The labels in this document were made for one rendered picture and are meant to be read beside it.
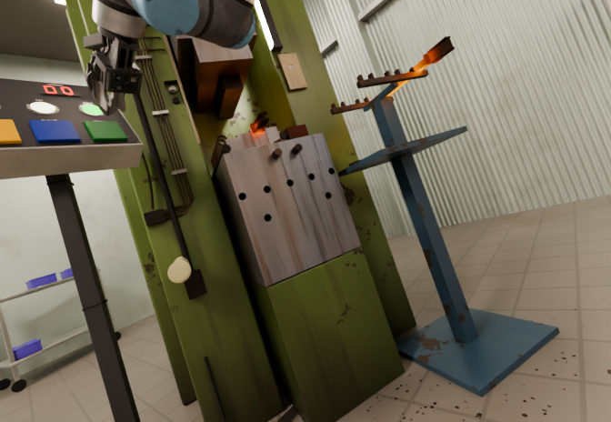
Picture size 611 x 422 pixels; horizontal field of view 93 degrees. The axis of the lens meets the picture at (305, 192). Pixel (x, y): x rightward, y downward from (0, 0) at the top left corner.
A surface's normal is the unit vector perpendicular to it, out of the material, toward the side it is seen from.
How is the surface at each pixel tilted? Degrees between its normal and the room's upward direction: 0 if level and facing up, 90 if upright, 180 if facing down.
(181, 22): 150
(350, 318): 90
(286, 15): 90
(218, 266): 90
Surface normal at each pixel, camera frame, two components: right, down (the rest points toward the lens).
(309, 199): 0.37, -0.18
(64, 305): 0.68, -0.28
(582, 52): -0.66, 0.18
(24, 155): 0.63, 0.68
